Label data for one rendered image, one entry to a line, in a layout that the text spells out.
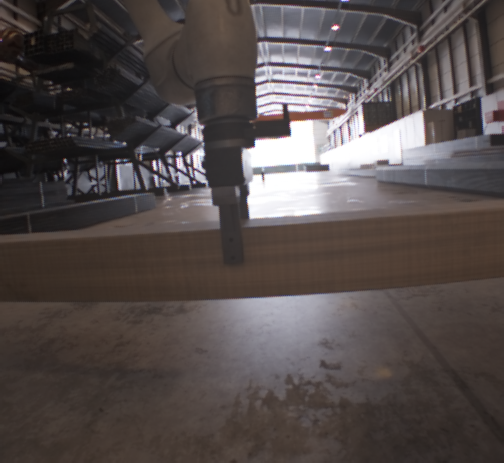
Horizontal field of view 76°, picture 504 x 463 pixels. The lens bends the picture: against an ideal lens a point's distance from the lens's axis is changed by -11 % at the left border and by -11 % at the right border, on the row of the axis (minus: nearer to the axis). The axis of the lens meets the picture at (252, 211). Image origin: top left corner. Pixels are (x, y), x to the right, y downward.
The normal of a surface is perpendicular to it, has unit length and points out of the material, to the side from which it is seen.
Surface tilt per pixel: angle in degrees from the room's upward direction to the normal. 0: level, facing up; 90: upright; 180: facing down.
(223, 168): 90
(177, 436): 0
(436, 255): 90
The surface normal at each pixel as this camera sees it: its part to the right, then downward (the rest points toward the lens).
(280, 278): -0.09, 0.11
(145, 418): -0.08, -0.99
